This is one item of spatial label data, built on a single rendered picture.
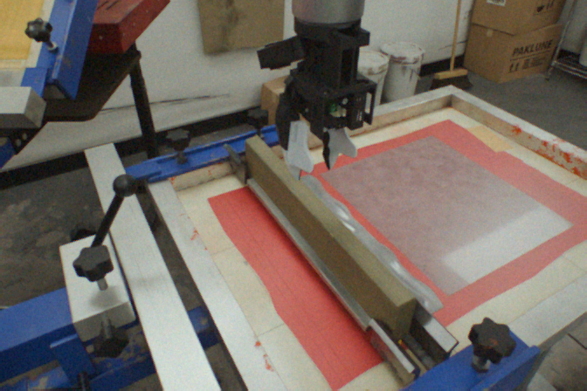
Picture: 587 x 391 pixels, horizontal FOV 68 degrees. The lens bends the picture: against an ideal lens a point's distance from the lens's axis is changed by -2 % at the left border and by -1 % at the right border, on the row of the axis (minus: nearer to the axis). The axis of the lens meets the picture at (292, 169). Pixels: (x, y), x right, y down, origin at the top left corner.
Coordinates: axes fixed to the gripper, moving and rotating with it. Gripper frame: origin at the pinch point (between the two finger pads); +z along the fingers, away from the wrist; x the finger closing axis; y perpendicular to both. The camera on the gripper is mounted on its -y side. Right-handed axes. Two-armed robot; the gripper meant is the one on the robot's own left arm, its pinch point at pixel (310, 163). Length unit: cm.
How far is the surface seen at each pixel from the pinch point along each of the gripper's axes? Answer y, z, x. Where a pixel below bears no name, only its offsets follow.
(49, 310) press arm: 0.3, 8.5, -35.1
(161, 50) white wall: -199, 54, 27
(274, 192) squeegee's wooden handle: -8.5, 10.5, -1.2
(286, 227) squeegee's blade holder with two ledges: -2.7, 13.0, -2.2
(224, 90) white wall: -199, 87, 62
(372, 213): -2.1, 16.9, 14.6
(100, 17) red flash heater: -93, 3, -12
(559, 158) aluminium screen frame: 5, 15, 57
